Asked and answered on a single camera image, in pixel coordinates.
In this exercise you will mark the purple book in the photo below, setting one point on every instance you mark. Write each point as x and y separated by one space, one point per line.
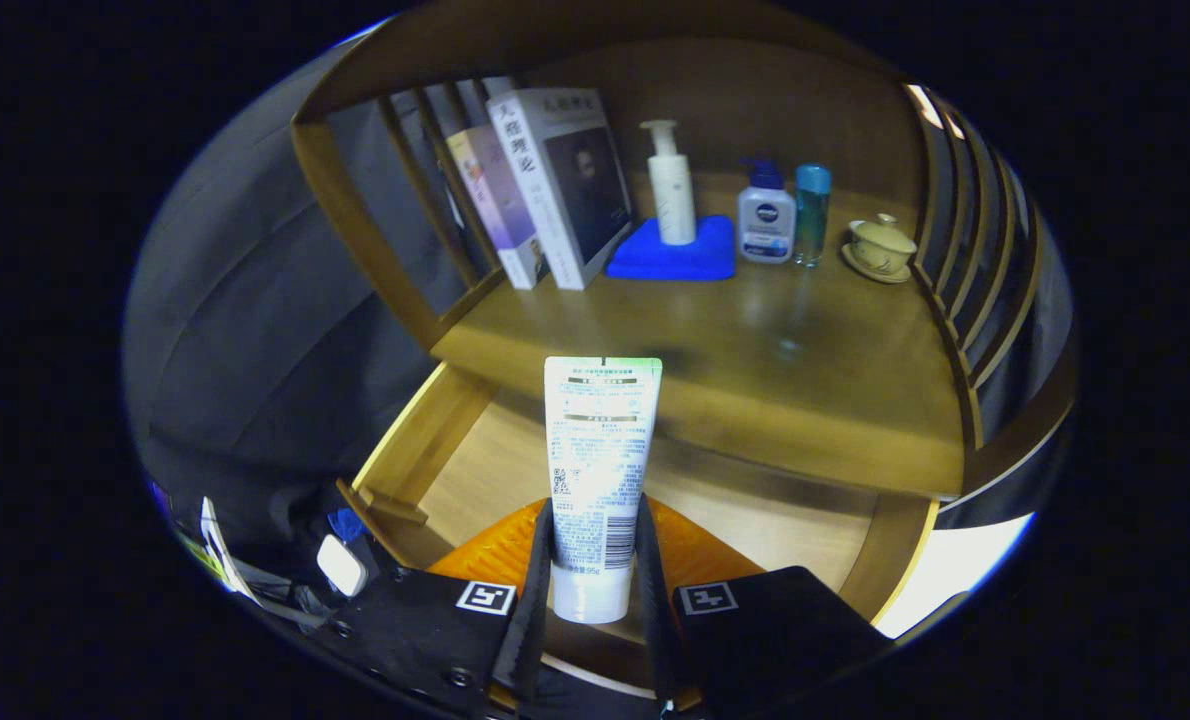
500 200

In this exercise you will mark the wooden countertop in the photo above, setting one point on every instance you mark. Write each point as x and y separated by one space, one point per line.
755 380

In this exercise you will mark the white pump bottle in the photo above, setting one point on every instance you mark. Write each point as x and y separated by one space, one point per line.
672 200

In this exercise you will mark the small blue object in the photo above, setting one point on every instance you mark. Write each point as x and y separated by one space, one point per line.
345 525

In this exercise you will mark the white squeeze tube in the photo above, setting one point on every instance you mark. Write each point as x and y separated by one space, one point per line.
600 450

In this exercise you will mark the beige lidded teacup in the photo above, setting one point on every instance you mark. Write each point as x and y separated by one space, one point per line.
880 250

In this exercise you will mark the white power adapter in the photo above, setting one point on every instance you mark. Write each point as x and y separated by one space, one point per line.
341 566

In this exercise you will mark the slim teal bottle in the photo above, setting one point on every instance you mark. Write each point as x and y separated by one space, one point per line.
812 220

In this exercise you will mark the brown wooden cabinet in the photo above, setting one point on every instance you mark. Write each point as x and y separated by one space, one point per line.
755 90

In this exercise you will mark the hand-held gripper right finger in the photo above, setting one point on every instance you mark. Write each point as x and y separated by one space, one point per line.
652 620

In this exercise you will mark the thick white book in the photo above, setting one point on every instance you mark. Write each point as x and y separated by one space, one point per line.
545 190

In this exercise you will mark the white blue-capped lotion bottle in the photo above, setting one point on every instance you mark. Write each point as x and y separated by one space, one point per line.
765 225

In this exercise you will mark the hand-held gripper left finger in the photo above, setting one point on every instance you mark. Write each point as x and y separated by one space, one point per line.
533 620

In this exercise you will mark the blue folded cloth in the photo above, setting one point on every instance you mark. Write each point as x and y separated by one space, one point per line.
655 262

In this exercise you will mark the brown wooden drawer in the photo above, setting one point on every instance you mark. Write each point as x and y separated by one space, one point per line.
755 520

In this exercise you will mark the white flat panel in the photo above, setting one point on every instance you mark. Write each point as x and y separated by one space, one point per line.
945 570

